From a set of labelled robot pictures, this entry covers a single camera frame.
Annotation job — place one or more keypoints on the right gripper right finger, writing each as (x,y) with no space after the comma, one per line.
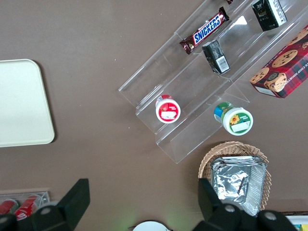
(209,204)

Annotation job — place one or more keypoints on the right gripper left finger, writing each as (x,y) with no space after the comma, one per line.
(74,197)

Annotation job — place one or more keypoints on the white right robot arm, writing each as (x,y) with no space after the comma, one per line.
(151,227)

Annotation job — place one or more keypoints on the light wicker basket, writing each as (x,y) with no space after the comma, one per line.
(207,158)

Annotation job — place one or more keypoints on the cream plastic tray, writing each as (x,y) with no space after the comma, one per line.
(21,101)

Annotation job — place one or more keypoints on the clear acrylic bottle rack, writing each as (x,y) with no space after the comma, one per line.
(45,196)

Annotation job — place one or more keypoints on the crumpled foil packet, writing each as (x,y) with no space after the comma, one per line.
(231,183)

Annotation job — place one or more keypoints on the red cola bottle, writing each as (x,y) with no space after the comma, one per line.
(27,207)
(8,207)

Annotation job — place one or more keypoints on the silver foil packet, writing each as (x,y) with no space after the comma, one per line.
(257,187)

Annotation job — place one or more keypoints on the clear acrylic stepped shelf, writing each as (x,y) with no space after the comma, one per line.
(183,144)

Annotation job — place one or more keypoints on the green lid yogurt cup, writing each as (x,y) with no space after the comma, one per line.
(237,121)

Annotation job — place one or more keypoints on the white snack container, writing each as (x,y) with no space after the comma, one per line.
(296,219)

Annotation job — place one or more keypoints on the red lid yogurt cup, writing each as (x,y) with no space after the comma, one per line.
(168,111)

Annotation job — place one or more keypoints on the small black drink carton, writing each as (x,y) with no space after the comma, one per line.
(268,14)
(216,56)

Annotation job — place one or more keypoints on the red tartan cookie box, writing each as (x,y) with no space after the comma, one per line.
(284,69)

